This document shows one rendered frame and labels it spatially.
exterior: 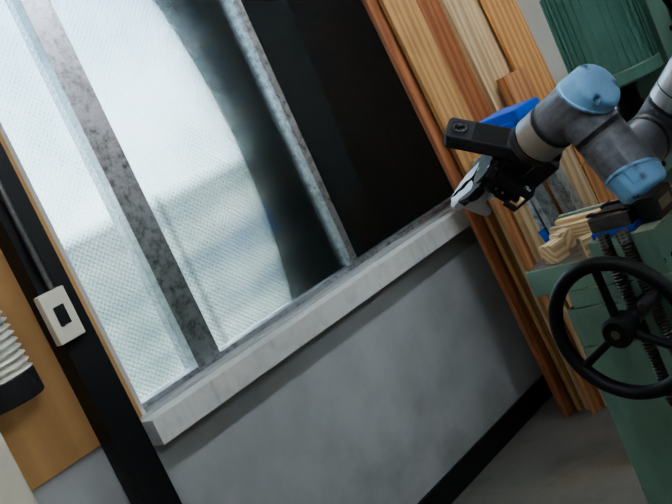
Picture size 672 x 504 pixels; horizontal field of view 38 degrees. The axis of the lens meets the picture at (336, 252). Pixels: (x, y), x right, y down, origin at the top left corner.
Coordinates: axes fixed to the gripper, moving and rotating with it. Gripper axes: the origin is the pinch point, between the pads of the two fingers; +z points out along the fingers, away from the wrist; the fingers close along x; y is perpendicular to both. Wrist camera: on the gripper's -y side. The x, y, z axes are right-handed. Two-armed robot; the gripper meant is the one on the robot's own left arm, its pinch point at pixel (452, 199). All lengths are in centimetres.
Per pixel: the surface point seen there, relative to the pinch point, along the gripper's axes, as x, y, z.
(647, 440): 4, 72, 38
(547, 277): 24, 37, 32
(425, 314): 86, 59, 153
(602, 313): 18, 48, 27
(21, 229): 11, -66, 99
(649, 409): 7, 67, 33
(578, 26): 51, 12, -5
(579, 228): 39, 41, 30
